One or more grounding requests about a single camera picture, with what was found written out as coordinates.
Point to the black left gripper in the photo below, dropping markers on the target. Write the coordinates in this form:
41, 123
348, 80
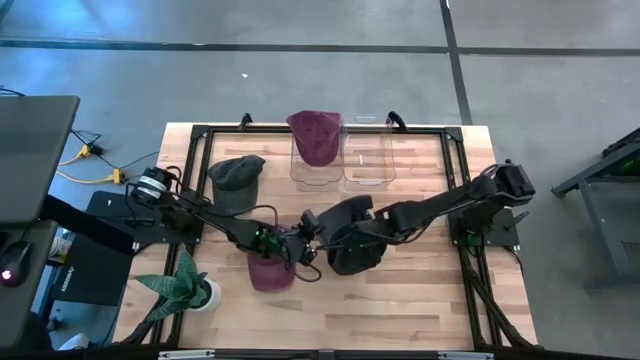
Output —
295, 247

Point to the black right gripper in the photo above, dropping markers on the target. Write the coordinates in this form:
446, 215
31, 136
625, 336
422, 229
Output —
370, 232

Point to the black baseball cap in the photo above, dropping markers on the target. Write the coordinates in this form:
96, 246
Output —
350, 262

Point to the maroon baseball cap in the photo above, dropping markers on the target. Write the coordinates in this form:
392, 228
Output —
270, 277
315, 140

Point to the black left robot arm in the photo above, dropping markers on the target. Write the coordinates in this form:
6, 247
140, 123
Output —
220, 220

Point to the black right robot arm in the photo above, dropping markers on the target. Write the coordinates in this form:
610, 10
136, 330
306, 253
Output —
440, 205

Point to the clear plastic bin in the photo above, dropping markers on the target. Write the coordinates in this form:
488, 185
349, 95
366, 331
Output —
315, 180
370, 175

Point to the grey baseball cap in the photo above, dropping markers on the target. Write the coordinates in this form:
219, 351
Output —
232, 190

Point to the snake plant in white pot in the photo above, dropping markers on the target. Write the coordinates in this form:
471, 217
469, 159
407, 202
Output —
175, 292

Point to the black table clamp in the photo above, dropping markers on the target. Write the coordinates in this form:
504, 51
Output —
397, 120
245, 121

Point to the black case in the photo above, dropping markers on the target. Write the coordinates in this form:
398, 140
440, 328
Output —
95, 280

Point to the black desk crossbar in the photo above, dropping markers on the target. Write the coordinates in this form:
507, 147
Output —
85, 225

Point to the black power adapter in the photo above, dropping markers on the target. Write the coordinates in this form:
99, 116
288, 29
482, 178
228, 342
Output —
96, 149

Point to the white container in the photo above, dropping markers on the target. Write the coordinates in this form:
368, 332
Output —
59, 250

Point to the black metal stand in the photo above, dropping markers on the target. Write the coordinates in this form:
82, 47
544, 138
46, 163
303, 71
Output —
600, 230

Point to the dark desk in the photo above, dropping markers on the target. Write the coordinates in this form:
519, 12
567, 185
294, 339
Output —
25, 310

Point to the black computer mouse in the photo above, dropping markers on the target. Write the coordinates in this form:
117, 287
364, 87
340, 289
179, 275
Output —
15, 262

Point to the black camera gantry frame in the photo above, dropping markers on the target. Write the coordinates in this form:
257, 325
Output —
275, 355

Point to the black aluminium table frame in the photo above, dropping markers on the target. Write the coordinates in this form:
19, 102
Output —
250, 130

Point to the silver frame bracket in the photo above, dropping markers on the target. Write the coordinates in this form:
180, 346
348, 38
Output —
465, 356
185, 355

